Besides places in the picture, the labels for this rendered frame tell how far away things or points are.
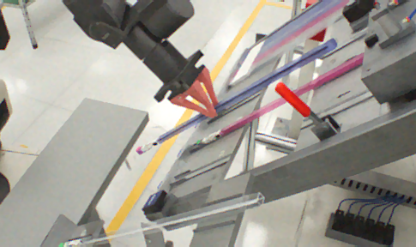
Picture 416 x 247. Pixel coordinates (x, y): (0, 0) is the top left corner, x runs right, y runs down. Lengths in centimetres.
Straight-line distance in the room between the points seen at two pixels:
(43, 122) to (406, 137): 201
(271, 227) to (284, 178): 110
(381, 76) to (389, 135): 7
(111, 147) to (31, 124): 117
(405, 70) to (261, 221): 129
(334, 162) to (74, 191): 74
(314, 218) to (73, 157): 69
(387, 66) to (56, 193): 88
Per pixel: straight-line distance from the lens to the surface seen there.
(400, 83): 50
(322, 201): 102
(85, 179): 110
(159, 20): 59
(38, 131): 222
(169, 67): 63
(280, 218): 172
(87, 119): 127
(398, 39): 52
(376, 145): 51
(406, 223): 106
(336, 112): 60
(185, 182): 84
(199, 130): 99
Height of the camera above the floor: 143
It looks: 44 degrees down
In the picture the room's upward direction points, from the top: straight up
